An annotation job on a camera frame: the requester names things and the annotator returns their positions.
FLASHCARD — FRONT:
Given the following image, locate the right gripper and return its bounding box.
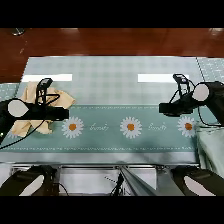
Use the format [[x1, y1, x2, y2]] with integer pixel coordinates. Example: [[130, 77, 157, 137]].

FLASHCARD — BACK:
[[158, 94, 197, 117]]

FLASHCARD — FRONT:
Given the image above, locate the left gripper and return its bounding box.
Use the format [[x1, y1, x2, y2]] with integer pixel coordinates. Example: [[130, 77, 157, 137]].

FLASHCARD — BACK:
[[42, 105, 70, 122]]

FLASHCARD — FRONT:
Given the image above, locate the beige T-shirt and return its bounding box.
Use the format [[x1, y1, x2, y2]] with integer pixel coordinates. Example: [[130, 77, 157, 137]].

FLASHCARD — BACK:
[[11, 81, 77, 138]]

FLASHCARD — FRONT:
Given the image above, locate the pale green garment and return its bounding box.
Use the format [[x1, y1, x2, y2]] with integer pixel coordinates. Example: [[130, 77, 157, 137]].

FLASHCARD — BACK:
[[194, 124, 224, 180]]

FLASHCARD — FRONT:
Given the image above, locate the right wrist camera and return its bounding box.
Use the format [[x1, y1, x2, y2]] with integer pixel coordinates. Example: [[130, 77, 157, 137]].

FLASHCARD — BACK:
[[172, 73, 192, 98]]

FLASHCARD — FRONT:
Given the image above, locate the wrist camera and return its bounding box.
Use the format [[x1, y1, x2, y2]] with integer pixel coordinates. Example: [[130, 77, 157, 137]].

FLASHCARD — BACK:
[[172, 73, 192, 98], [35, 77, 55, 102]]

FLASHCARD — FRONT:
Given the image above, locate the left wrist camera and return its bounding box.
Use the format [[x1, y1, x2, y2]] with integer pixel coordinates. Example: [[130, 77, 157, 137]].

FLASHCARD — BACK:
[[35, 77, 55, 102]]

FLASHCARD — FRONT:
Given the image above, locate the black cable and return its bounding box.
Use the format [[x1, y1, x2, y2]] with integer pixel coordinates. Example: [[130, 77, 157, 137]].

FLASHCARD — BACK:
[[0, 93, 62, 150], [104, 172, 126, 197]]

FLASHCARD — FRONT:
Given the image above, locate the silver frame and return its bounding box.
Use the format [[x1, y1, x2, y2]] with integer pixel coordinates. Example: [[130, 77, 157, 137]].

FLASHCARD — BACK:
[[0, 161, 202, 197]]

